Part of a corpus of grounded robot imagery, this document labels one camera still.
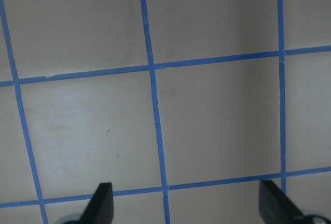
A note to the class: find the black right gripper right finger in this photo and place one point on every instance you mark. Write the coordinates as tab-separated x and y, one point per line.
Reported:
275	207

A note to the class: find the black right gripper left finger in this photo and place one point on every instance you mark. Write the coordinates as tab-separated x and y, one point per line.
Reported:
100	209

